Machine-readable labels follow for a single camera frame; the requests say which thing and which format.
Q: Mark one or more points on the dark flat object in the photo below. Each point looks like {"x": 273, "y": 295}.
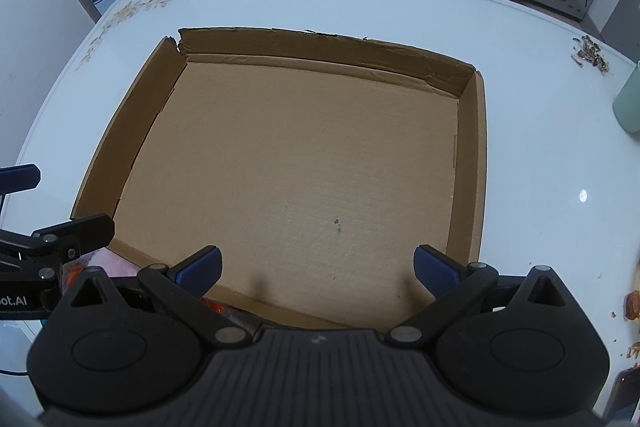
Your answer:
{"x": 624, "y": 392}

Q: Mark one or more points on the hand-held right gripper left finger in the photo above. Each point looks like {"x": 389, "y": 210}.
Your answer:
{"x": 200, "y": 271}

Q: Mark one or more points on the shallow cardboard box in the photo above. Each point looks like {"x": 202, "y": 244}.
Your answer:
{"x": 300, "y": 157}

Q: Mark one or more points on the pile of seed shells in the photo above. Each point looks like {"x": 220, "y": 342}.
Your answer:
{"x": 590, "y": 54}

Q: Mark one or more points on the green cup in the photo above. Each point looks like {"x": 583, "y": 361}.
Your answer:
{"x": 629, "y": 102}

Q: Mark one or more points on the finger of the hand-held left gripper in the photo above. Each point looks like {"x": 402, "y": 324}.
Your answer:
{"x": 75, "y": 234}
{"x": 20, "y": 179}

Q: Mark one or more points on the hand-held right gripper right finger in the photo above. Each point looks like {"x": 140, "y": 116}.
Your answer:
{"x": 435, "y": 274}

